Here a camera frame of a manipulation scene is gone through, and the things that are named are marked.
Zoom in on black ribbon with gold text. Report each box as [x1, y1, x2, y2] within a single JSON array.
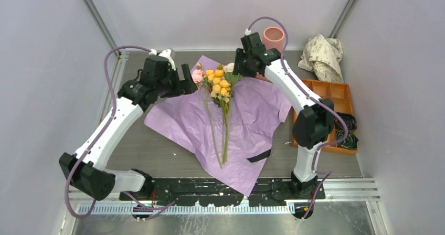
[[247, 149, 271, 163]]

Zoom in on dark green rolled ribbon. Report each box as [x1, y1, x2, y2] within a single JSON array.
[[335, 130, 359, 150]]

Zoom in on pink flower bouquet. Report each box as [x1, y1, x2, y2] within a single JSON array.
[[255, 72, 271, 83]]

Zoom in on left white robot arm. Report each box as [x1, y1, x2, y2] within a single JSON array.
[[59, 54, 197, 201]]

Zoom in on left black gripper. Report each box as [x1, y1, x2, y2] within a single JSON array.
[[156, 63, 197, 98]]

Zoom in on yellow flower bunch stems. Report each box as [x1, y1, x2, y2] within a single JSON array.
[[204, 65, 232, 165]]

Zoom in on pink flower stem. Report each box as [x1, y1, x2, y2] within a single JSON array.
[[192, 63, 223, 169]]

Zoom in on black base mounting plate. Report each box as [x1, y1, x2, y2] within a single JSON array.
[[119, 178, 325, 218]]

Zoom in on purple wrapping paper sheet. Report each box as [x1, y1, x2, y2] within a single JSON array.
[[144, 78, 291, 196]]

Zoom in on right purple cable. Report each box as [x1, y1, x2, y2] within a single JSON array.
[[245, 16, 349, 221]]

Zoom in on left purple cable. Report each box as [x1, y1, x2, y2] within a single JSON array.
[[63, 46, 176, 221]]

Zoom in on black rolled ribbon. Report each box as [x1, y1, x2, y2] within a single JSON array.
[[334, 112, 357, 131]]

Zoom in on purple cable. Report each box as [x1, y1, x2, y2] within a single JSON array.
[[63, 46, 176, 221], [245, 16, 349, 221]]

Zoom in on crumpled printed paper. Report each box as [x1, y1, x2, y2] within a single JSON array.
[[298, 34, 344, 83]]

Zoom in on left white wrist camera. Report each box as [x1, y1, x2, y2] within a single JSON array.
[[149, 48, 176, 71]]

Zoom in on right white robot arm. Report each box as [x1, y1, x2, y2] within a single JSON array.
[[234, 30, 334, 199]]

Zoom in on orange compartment tray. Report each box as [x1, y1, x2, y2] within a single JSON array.
[[302, 79, 358, 155]]

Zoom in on pink cylindrical vase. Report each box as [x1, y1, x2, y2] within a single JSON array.
[[262, 27, 285, 52]]

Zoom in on white flower with leaves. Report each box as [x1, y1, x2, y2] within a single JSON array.
[[222, 62, 242, 84]]

